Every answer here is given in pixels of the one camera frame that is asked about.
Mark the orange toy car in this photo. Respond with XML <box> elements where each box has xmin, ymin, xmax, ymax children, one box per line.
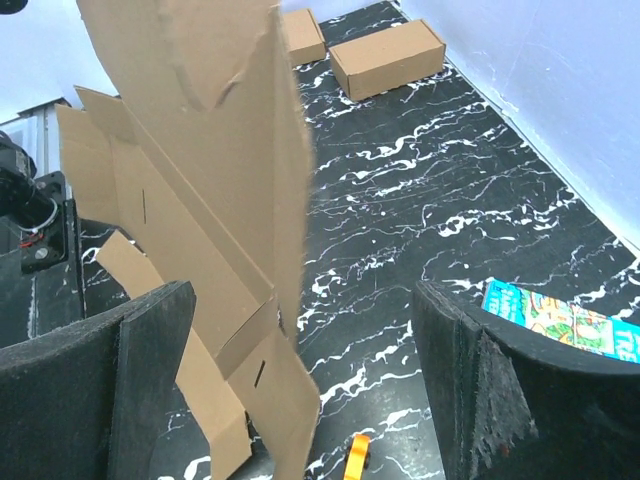
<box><xmin>343</xmin><ymin>434</ymin><xmax>370</xmax><ymax>480</ymax></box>

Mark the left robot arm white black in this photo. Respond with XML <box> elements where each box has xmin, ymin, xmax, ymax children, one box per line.
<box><xmin>1</xmin><ymin>133</ymin><xmax>69</xmax><ymax>274</ymax></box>

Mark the blue Treehouse book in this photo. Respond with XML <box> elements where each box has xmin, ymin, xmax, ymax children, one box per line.
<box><xmin>482</xmin><ymin>279</ymin><xmax>639</xmax><ymax>363</ymax></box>

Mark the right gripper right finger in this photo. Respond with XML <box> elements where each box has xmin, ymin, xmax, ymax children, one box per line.
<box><xmin>412</xmin><ymin>281</ymin><xmax>639</xmax><ymax>479</ymax></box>

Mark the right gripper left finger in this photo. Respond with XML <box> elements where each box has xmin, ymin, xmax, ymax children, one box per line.
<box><xmin>1</xmin><ymin>281</ymin><xmax>196</xmax><ymax>479</ymax></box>

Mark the folded brown cardboard box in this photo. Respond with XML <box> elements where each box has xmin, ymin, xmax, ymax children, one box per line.
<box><xmin>329</xmin><ymin>19</ymin><xmax>446</xmax><ymax>101</ymax></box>

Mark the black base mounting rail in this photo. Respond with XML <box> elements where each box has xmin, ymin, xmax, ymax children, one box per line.
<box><xmin>1</xmin><ymin>200</ymin><xmax>86</xmax><ymax>347</ymax></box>

